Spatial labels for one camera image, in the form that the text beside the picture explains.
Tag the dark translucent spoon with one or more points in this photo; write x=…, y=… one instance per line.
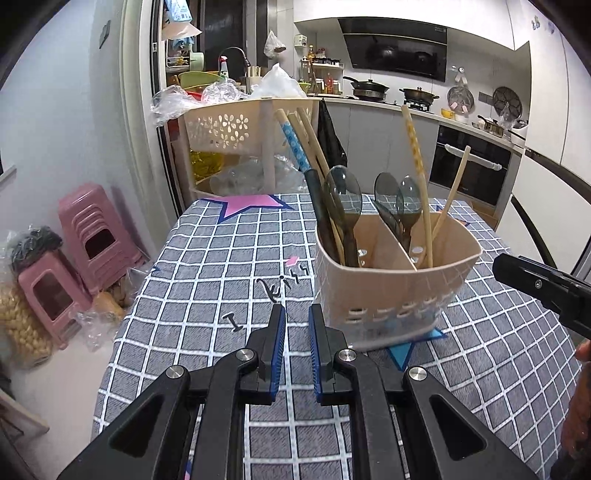
x=412, y=208
x=345, y=203
x=389, y=202

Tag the pink plastic stool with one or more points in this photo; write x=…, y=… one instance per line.
x=55, y=293
x=101, y=247

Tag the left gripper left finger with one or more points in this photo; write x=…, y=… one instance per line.
x=189, y=424

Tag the spray bottle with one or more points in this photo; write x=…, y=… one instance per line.
x=223, y=67

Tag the green bowl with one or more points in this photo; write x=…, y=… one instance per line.
x=197, y=79

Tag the black plastic bag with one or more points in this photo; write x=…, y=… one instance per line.
x=27, y=248

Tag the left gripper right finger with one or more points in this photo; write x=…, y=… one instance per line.
x=403, y=424

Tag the black range hood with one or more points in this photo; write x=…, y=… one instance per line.
x=396, y=45

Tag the white plastic bag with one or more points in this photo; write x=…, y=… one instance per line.
x=277, y=84

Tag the beige utensil holder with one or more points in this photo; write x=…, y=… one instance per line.
x=393, y=296

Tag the black built-in oven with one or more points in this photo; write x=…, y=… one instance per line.
x=483, y=178

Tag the blue patterned chopstick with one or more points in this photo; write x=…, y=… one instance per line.
x=314, y=184

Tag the grey checked tablecloth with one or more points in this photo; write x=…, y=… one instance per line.
x=503, y=355

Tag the black pot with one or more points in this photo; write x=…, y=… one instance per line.
x=419, y=99

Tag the bag of yellow goods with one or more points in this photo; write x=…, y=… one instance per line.
x=30, y=342

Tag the person right hand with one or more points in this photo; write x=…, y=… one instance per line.
x=576, y=428

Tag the plain wooden chopstick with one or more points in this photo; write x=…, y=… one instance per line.
x=304, y=147
x=313, y=141
x=452, y=193

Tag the beige perforated basket cart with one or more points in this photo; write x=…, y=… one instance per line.
x=240, y=128

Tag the spotted wooden chopstick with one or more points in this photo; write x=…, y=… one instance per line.
x=422, y=184

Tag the black wok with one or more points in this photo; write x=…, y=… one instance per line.
x=368, y=90

